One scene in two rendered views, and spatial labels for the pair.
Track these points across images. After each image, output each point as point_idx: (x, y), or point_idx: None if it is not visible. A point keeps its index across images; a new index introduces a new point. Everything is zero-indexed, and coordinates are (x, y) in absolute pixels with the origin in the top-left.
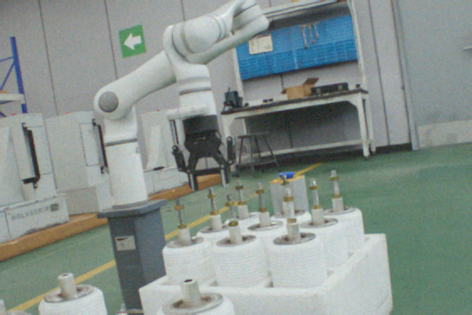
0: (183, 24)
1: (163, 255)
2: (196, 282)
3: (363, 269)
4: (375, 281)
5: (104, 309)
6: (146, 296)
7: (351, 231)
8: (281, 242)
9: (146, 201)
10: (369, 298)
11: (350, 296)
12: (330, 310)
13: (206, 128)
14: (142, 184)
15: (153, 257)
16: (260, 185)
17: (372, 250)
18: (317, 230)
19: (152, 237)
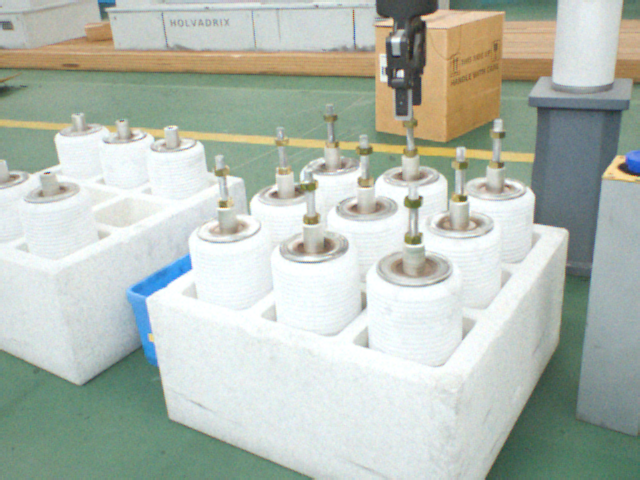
0: None
1: (575, 188)
2: (41, 177)
3: (287, 360)
4: (345, 417)
5: (170, 172)
6: None
7: (370, 310)
8: (208, 219)
9: (581, 89)
10: (305, 416)
11: (221, 353)
12: (157, 324)
13: (378, 11)
14: (583, 58)
15: (546, 181)
16: (361, 141)
17: (342, 363)
18: (276, 247)
19: (555, 150)
